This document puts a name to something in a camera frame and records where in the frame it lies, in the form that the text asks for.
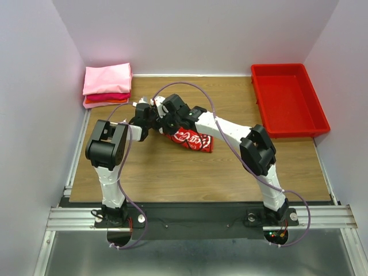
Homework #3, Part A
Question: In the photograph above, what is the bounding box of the light pink folded shirt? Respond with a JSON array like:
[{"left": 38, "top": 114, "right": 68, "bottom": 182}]
[{"left": 83, "top": 63, "right": 133, "bottom": 95}]

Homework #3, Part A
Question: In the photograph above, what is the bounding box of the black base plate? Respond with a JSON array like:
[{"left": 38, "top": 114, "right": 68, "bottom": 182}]
[{"left": 91, "top": 202, "right": 299, "bottom": 243}]

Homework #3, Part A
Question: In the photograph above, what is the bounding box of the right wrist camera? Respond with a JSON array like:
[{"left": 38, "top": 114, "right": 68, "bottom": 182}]
[{"left": 154, "top": 96, "right": 168, "bottom": 118}]

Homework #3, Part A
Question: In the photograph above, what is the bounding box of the red plastic bin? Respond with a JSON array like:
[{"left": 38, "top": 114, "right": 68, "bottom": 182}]
[{"left": 251, "top": 63, "right": 331, "bottom": 139}]

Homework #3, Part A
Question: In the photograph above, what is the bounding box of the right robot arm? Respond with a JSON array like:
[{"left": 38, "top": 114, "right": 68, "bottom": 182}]
[{"left": 153, "top": 94, "right": 289, "bottom": 224}]

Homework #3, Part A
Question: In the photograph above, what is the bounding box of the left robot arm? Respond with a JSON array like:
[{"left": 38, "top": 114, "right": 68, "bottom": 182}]
[{"left": 85, "top": 102, "right": 159, "bottom": 227}]

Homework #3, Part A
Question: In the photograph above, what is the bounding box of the magenta folded shirt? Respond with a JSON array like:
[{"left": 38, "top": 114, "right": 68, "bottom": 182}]
[{"left": 86, "top": 93, "right": 131, "bottom": 101}]

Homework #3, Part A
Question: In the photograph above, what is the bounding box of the pink bottom folded shirt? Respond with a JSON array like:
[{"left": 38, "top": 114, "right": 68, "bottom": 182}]
[{"left": 83, "top": 102, "right": 127, "bottom": 109}]

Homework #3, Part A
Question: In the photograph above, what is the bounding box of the white t shirt red print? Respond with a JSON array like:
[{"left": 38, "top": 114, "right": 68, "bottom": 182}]
[{"left": 159, "top": 127, "right": 214, "bottom": 153}]

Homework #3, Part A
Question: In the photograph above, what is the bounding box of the orange folded shirt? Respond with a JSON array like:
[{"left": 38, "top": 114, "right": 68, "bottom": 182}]
[{"left": 83, "top": 99, "right": 129, "bottom": 105}]

